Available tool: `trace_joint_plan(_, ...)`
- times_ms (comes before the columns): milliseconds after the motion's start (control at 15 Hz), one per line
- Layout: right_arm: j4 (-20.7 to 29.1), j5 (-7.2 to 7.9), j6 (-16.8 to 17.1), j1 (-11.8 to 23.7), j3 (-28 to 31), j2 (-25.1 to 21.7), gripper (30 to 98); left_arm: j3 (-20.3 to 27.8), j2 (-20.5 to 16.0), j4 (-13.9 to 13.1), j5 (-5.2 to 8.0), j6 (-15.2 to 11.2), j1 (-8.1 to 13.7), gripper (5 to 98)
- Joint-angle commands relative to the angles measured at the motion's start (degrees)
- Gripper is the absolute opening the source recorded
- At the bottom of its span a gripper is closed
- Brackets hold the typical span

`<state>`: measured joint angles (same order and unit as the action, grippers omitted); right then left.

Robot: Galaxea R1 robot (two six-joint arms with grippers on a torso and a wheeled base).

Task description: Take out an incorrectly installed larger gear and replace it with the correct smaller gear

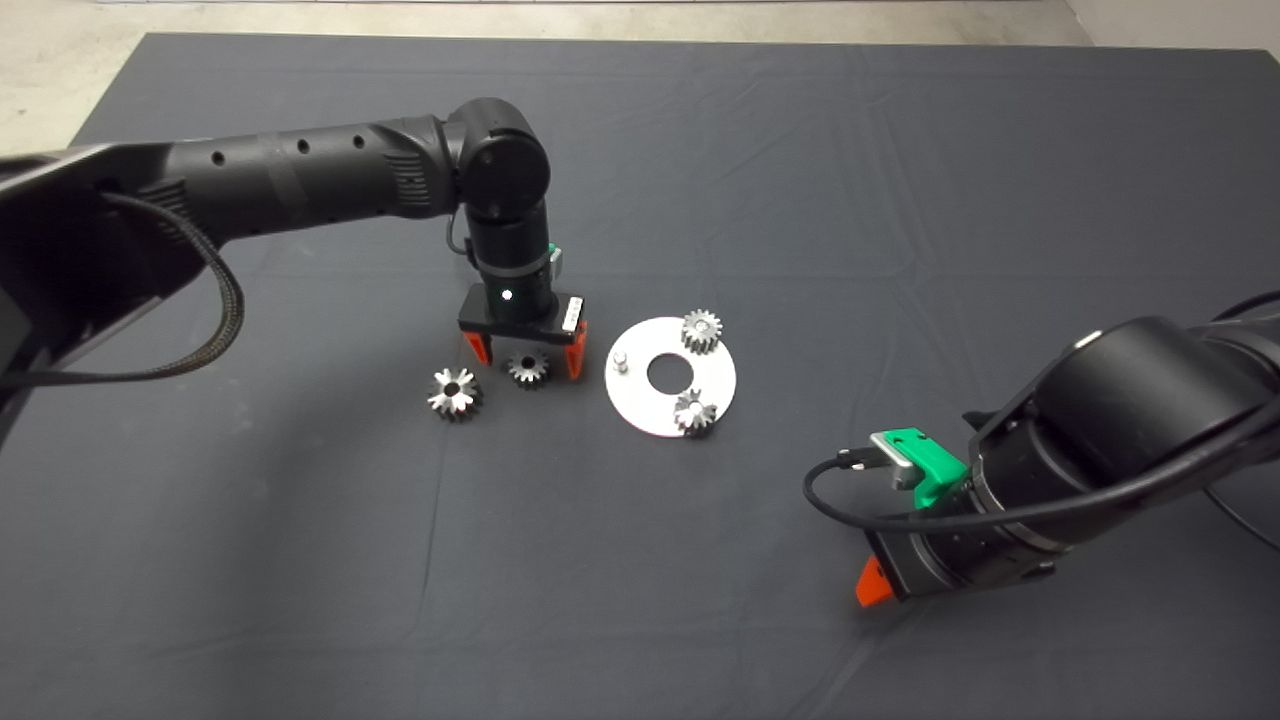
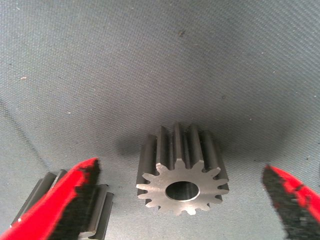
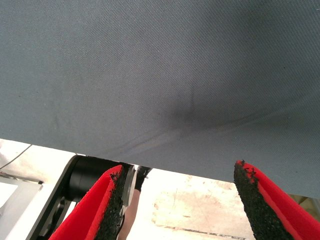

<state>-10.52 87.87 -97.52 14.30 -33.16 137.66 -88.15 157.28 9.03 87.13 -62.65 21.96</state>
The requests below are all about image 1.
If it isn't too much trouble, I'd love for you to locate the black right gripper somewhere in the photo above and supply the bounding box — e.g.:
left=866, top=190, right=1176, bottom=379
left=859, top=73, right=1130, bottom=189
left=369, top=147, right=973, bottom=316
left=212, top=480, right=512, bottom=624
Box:
left=856, top=510, right=1051, bottom=609

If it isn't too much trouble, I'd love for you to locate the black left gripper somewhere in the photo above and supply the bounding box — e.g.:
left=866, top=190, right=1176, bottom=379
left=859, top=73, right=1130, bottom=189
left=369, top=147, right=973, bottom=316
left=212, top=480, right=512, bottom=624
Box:
left=458, top=283, right=590, bottom=381

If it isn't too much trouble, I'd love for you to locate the large steel gear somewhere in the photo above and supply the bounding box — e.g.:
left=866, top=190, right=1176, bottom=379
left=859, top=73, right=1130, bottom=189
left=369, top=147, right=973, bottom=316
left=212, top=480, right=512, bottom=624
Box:
left=428, top=366, right=484, bottom=422

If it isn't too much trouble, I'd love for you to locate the round metal plate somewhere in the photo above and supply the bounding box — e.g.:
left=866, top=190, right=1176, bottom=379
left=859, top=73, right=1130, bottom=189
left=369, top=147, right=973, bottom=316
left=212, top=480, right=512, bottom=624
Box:
left=604, top=317, right=738, bottom=439

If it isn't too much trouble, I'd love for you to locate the dark grey table cloth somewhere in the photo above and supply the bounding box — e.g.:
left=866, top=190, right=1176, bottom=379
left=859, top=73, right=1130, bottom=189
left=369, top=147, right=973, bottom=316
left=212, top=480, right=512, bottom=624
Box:
left=0, top=33, right=1280, bottom=720

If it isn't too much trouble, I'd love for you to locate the black right camera cable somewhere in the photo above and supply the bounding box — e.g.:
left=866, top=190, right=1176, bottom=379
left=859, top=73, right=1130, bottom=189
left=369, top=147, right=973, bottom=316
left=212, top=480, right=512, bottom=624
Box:
left=803, top=448, right=1280, bottom=533

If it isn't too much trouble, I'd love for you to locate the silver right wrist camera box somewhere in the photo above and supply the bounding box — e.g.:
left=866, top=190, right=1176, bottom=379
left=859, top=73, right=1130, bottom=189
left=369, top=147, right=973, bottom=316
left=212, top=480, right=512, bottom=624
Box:
left=870, top=431, right=929, bottom=492

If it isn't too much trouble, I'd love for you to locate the green right camera mount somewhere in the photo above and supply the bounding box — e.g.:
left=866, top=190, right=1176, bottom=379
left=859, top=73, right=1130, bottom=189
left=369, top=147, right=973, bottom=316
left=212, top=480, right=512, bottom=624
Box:
left=885, top=427, right=969, bottom=511

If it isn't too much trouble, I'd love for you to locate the braided black left arm cable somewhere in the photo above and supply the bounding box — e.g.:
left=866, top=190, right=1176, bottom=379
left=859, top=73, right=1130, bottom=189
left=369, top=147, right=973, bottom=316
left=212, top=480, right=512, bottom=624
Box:
left=0, top=192, right=247, bottom=387

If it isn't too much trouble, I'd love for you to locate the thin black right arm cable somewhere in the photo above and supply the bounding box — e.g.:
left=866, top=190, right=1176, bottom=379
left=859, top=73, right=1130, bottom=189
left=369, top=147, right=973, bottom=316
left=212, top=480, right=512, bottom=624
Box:
left=1205, top=291, right=1280, bottom=329

